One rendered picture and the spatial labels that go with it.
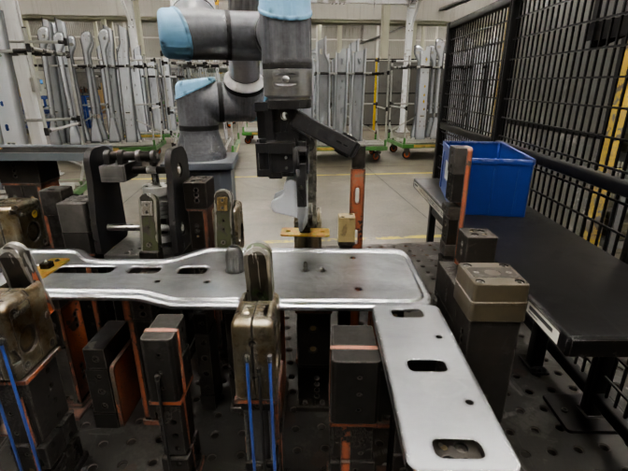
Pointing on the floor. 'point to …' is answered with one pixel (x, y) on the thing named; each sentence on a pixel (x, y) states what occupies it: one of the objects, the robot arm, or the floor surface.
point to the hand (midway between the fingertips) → (305, 221)
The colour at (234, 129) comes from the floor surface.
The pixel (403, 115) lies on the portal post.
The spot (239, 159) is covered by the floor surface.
